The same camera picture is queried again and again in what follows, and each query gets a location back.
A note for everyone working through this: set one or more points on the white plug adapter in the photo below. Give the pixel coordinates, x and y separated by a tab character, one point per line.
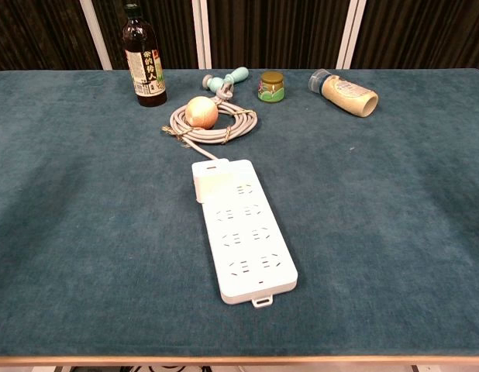
214	188

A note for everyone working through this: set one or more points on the white power strip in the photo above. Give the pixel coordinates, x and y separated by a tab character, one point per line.
255	271

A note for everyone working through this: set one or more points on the yellow onion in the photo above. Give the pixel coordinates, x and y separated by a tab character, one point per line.
200	112

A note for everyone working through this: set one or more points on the grey power plug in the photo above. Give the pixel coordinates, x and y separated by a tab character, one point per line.
225	93

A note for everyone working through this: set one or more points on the small jar gold lid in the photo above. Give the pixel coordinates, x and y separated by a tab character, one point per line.
270	91

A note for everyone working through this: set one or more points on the teal toy hammer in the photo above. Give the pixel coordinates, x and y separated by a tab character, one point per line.
236	75

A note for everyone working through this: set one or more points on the beige mayonnaise squeeze bottle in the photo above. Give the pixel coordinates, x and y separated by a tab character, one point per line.
348	95

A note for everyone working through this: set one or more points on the dark soy sauce bottle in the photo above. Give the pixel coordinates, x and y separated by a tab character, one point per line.
146	77

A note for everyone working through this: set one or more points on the teal velvet tablecloth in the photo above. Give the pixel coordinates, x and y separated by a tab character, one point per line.
88	193

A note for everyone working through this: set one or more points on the dark folding screen white frame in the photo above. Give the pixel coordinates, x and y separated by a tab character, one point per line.
282	31

